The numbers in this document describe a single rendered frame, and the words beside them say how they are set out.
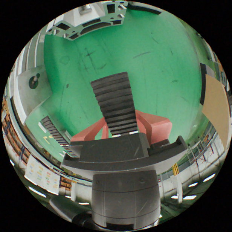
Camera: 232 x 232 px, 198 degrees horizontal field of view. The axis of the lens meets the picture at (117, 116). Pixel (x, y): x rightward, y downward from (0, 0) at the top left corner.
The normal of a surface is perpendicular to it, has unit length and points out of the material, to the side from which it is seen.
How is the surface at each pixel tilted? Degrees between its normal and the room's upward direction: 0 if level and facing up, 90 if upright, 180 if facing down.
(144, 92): 0
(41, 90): 90
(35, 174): 90
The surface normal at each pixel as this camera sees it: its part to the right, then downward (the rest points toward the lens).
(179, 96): 0.02, 0.57
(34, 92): 0.97, -0.22
